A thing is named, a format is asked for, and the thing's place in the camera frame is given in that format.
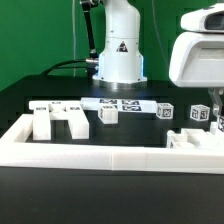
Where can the white tagged cube right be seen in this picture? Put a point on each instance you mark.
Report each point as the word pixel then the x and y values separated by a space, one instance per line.
pixel 199 112

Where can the white tagged cube middle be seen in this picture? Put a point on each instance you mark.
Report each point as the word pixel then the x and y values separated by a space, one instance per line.
pixel 164 111

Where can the white tagged block front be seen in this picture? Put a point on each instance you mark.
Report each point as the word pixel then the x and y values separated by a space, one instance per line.
pixel 108 114

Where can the white chair seat part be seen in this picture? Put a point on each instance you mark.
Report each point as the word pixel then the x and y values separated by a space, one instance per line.
pixel 194 139

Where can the white flat tagged plank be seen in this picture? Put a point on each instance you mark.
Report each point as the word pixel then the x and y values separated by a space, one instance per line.
pixel 123 105

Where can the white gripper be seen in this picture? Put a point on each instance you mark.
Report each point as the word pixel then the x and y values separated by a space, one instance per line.
pixel 197 58

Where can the white U-shaped border frame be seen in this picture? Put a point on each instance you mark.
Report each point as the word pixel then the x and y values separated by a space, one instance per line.
pixel 16 151

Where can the white tagged cube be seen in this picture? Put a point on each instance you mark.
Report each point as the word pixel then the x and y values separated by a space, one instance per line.
pixel 164 111
pixel 199 112

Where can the white chair back part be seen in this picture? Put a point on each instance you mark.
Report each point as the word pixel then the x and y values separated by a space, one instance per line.
pixel 44 112

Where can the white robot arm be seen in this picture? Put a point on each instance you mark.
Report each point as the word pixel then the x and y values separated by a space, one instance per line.
pixel 121 64

